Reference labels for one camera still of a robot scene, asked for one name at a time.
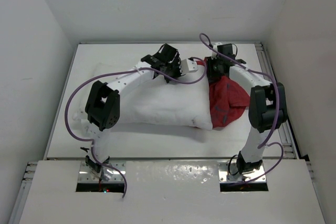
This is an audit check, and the red patterned pillowcase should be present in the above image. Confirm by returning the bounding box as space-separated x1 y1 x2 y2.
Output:
195 60 251 130

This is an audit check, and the white pillow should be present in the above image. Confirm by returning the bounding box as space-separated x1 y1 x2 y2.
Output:
72 61 213 131

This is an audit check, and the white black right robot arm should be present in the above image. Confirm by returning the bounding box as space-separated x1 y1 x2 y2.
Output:
206 42 288 174

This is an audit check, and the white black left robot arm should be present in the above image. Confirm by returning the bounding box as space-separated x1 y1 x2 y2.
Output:
85 44 182 174

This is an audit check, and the white front cover board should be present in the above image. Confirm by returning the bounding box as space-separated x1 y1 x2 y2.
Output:
20 160 324 223

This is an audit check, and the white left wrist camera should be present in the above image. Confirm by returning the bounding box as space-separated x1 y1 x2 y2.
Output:
180 59 198 75

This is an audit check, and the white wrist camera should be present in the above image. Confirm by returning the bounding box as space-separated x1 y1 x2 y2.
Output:
211 42 224 58
180 59 198 75

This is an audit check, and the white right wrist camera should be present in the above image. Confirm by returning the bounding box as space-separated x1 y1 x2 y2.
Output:
211 42 224 58

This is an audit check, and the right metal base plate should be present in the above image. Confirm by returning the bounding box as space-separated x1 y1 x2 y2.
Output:
218 159 268 183

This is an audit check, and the metal base plate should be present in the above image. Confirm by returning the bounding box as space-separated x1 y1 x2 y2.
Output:
77 161 126 184
218 159 268 183

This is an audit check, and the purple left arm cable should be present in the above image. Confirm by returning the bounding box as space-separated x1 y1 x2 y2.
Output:
64 57 208 199

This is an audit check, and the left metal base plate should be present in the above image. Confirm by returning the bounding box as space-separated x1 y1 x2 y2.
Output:
77 161 126 184

